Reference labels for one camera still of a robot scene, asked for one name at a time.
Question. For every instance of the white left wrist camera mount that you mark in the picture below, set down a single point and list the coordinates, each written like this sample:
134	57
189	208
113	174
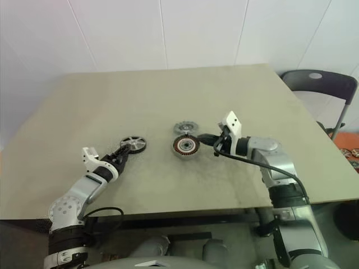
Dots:
89	157

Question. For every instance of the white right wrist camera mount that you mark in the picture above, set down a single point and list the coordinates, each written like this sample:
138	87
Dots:
232	123

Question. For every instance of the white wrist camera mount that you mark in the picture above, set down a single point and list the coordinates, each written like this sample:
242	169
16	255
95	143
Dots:
232	123
89	157

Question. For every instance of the black table frame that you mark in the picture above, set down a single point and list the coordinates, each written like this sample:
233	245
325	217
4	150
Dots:
168	218

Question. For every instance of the grey round motor lid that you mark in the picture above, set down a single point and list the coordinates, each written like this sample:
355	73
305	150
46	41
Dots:
183	127

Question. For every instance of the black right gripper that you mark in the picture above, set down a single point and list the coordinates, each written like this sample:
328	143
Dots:
224	143

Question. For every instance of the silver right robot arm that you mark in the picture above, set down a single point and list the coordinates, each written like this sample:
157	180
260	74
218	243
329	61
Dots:
276	159

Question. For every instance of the orange mat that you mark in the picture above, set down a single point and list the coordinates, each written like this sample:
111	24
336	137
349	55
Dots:
346	141

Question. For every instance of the black spoked rotor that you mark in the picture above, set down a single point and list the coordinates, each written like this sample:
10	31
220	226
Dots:
134	144

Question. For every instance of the motor housing with copper windings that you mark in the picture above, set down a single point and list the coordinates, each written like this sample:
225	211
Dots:
185	145

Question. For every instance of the black round object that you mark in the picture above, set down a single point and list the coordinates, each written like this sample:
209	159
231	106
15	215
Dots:
349	224

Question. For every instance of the black folding chair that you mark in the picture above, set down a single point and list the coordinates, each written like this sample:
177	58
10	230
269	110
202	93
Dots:
331	84

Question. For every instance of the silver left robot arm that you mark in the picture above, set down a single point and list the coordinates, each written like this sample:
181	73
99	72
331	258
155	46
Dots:
81	190

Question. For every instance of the black flat strip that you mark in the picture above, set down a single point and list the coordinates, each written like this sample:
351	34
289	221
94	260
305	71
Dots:
190	236

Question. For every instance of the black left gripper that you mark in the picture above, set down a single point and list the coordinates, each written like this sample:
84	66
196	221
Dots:
119	168

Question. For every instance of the grey rounded shape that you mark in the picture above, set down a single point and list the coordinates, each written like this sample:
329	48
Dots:
152	248
216	247

